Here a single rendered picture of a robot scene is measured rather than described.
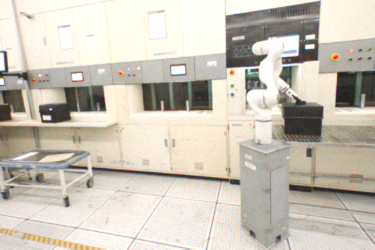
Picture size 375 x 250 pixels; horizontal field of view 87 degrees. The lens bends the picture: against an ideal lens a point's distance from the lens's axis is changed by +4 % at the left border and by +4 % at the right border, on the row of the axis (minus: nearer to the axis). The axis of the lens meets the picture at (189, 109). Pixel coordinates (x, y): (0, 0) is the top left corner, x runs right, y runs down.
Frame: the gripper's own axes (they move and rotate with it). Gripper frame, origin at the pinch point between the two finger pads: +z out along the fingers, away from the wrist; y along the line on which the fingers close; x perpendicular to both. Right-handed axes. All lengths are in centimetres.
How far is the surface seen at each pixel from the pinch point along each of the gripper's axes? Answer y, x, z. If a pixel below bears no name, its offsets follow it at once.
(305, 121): -13.7, 9.0, 13.0
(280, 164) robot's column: -49, 42, 16
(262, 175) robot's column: -60, 54, 11
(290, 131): -13.7, 23.2, 11.2
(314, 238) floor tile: -38, 69, 78
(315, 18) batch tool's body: 31, -65, -44
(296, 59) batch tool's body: 28.9, -27.7, -27.7
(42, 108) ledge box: -26, 223, -220
